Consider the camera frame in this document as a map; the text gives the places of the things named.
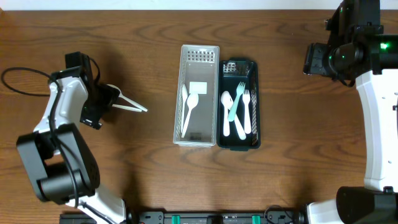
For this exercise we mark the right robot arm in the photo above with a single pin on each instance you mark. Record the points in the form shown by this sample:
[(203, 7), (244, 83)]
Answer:
[(368, 62)]

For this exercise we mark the white spoon top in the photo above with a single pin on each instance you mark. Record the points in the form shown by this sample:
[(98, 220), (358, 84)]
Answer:
[(135, 104)]

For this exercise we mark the white short plastic spoon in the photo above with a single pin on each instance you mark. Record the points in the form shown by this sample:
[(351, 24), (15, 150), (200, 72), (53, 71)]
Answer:
[(225, 100)]

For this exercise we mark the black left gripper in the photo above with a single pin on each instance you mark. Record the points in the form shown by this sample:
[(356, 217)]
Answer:
[(104, 101)]

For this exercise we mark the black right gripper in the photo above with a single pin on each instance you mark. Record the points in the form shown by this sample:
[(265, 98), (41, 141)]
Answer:
[(317, 62)]

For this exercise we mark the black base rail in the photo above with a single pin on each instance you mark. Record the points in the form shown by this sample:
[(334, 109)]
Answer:
[(274, 214)]

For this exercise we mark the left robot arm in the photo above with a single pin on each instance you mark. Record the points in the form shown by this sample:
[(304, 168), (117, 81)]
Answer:
[(58, 162)]

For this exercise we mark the mint green plastic fork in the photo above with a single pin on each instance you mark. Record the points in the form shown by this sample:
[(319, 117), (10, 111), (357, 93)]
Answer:
[(239, 91)]

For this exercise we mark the white spoon bottom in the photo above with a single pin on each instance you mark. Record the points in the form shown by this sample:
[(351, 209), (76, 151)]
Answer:
[(184, 98)]

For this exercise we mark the dark green plastic basket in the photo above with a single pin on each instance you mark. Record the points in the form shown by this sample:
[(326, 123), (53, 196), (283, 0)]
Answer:
[(231, 73)]

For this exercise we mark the white plastic fork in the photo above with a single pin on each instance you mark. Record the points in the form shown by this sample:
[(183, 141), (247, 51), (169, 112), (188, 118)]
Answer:
[(239, 128)]

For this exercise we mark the clear plastic basket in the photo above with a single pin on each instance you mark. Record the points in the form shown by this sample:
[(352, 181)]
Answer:
[(196, 106)]

